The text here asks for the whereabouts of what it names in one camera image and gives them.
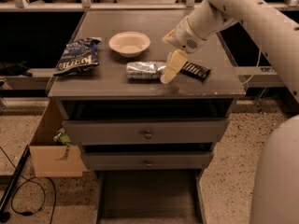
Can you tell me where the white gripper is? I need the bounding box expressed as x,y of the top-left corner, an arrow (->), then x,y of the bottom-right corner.
160,15 -> 207,84

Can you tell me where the silver redbull can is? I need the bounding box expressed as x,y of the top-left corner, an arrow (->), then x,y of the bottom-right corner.
126,62 -> 165,80

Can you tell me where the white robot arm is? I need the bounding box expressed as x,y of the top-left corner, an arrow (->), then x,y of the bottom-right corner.
161,0 -> 299,224

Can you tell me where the grey drawer cabinet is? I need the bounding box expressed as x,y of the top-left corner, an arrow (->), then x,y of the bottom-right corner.
46,8 -> 247,224

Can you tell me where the grey top drawer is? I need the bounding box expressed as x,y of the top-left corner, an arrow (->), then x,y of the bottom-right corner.
63,119 -> 229,145

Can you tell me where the grey middle drawer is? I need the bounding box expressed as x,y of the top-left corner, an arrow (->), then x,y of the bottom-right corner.
81,152 -> 214,171

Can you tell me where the grey open bottom drawer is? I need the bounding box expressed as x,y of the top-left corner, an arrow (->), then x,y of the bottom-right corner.
94,170 -> 206,224

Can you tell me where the dark chocolate bar wrapper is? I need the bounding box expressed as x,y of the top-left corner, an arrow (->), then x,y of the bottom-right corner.
180,62 -> 211,80

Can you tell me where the white paper bowl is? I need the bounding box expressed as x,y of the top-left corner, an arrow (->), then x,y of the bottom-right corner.
108,32 -> 150,58

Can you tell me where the blue kettle chips bag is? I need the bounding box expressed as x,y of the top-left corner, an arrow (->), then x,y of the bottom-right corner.
53,37 -> 102,77

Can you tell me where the green plastic bottle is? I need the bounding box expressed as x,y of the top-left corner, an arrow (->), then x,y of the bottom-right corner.
53,128 -> 71,146

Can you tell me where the black object on ledge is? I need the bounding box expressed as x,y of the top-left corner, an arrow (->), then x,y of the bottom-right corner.
0,61 -> 33,77

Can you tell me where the cardboard box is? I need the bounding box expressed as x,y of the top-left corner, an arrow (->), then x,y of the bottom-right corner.
29,101 -> 85,177

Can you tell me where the black floor bar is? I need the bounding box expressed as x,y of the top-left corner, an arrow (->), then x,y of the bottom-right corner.
0,146 -> 29,224

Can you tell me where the white hanging cable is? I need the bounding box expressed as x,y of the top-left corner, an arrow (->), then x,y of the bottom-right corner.
240,49 -> 263,86

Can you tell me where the black floor cable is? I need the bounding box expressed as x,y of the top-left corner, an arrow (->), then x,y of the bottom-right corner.
0,146 -> 57,224

